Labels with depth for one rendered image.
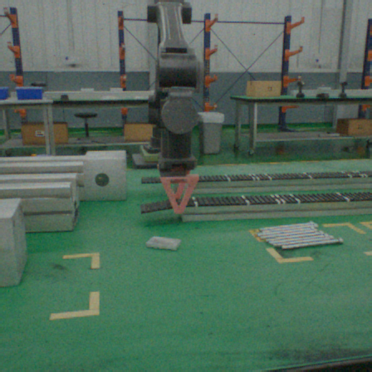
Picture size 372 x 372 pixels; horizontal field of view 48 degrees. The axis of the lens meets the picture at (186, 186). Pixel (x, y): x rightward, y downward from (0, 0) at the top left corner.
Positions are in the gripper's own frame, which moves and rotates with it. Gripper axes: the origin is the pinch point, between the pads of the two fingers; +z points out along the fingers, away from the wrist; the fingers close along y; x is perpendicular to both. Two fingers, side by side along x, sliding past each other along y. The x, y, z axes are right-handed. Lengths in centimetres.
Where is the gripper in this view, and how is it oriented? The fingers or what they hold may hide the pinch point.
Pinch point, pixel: (177, 203)
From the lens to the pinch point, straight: 80.4
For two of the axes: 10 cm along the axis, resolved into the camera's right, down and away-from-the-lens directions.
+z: 0.0, 9.7, 2.4
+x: 9.9, -0.3, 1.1
